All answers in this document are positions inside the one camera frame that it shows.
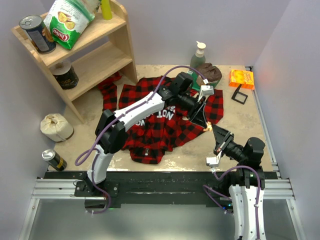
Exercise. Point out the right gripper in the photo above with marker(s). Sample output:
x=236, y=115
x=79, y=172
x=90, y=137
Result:
x=222, y=136

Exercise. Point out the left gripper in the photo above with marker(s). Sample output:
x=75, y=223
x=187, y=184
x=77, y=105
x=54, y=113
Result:
x=199, y=117

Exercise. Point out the orange leaf brooch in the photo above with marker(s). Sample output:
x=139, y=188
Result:
x=208, y=127

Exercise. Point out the red black plaid shirt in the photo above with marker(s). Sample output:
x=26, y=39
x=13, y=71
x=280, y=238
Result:
x=150, y=138

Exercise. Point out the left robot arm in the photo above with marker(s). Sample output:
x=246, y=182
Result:
x=111, y=131

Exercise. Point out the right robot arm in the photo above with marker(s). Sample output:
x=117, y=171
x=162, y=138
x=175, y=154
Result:
x=245, y=182

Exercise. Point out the green pouch with brown top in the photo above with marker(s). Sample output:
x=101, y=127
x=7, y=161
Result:
x=211, y=72

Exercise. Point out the green soap dispenser bottle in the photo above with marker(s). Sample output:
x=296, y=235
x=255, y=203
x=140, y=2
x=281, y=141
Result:
x=199, y=57

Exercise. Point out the orange snack box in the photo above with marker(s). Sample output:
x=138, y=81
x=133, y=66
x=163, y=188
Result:
x=241, y=77

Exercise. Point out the wooden shelf unit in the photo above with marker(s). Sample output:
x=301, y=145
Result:
x=95, y=66

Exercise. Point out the yellow bottle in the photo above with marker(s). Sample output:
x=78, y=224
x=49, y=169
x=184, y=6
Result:
x=106, y=9

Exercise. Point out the black paper-topped jar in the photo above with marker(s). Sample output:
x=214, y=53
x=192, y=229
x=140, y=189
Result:
x=65, y=74

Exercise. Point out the white cloth sack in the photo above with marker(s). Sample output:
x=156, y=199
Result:
x=56, y=127

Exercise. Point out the black gold drink can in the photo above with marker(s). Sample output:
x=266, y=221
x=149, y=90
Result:
x=54, y=160

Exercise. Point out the green chips bag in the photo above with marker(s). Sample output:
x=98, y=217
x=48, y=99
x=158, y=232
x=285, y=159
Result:
x=67, y=19

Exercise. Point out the blue tin can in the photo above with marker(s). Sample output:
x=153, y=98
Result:
x=38, y=33

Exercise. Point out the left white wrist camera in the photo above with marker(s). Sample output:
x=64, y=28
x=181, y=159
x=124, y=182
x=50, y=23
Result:
x=205, y=91

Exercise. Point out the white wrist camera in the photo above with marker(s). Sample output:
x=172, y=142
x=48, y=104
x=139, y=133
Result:
x=214, y=162
x=205, y=91

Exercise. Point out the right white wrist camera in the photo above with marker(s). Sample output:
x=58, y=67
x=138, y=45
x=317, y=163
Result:
x=214, y=162

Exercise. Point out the black square frame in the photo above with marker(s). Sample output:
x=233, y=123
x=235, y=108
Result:
x=239, y=96

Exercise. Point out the aluminium rail frame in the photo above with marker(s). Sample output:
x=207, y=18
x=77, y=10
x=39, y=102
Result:
x=146, y=205

